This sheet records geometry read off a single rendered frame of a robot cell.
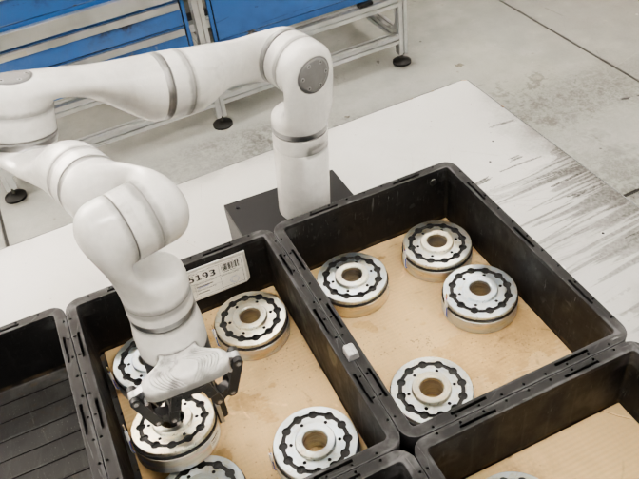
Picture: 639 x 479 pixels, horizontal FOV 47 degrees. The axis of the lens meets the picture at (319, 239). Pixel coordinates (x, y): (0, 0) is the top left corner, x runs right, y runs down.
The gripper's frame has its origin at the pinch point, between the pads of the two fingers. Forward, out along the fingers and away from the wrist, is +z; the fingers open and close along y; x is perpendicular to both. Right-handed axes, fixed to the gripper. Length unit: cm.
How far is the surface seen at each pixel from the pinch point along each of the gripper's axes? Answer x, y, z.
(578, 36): -174, -208, 81
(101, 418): -2.2, 10.5, -3.9
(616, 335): 17, -47, -6
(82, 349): -13.9, 10.6, -4.1
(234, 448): 3.0, -2.7, 4.6
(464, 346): 3.0, -35.7, 4.0
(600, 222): -18, -78, 16
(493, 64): -174, -165, 82
